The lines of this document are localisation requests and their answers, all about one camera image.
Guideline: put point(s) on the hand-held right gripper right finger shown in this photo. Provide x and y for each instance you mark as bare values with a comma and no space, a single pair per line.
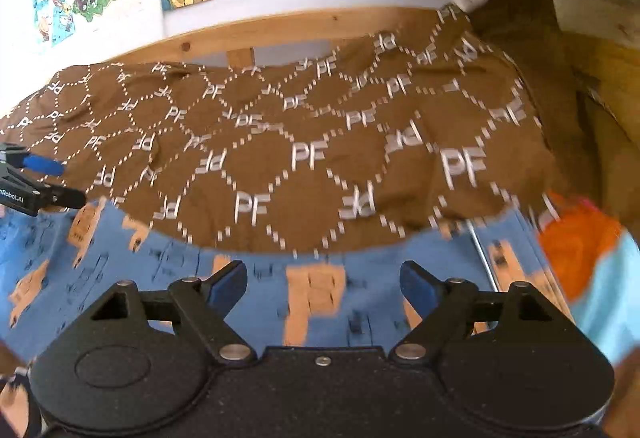
417,285

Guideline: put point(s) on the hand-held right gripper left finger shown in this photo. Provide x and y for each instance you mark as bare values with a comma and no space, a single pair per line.
230,284

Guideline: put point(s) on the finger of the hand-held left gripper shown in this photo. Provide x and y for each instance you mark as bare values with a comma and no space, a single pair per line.
44,164
60,197

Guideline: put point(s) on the blue pants with orange print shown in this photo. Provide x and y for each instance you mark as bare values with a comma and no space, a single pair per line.
270,308

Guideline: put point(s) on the brown patterned blanket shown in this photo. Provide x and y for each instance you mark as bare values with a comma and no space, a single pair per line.
310,117

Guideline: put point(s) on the multicoloured printed bedsheet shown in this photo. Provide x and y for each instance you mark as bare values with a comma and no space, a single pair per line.
610,278

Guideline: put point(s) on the wooden bed headboard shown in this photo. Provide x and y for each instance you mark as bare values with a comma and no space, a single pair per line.
280,30

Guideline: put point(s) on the plain olive brown cloth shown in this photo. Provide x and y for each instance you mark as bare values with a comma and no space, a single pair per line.
530,42

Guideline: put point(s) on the light wooden side frame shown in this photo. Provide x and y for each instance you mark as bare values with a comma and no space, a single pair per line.
612,67

